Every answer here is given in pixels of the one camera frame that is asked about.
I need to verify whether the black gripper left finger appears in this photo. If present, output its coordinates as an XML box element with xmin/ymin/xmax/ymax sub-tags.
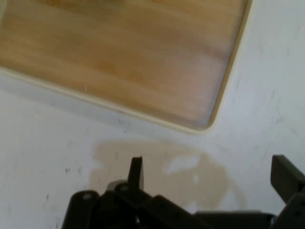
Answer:
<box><xmin>61</xmin><ymin>156</ymin><xmax>198</xmax><ymax>229</ymax></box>

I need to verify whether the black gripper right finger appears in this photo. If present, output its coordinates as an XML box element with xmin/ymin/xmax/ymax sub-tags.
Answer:
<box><xmin>270</xmin><ymin>154</ymin><xmax>305</xmax><ymax>229</ymax></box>

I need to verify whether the wooden tray with cream rim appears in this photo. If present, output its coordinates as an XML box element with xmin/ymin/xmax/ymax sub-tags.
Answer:
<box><xmin>0</xmin><ymin>0</ymin><xmax>253</xmax><ymax>133</ymax></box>

